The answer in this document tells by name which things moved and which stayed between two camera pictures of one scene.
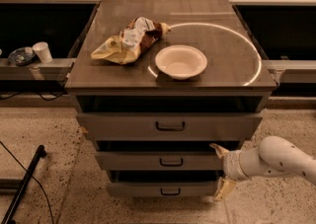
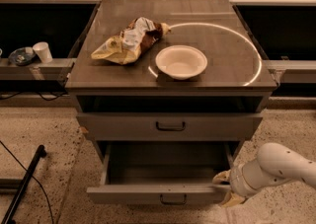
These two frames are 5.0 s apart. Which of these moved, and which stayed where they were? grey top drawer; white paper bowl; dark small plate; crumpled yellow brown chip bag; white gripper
Moved: white gripper
Stayed: white paper bowl; crumpled yellow brown chip bag; dark small plate; grey top drawer
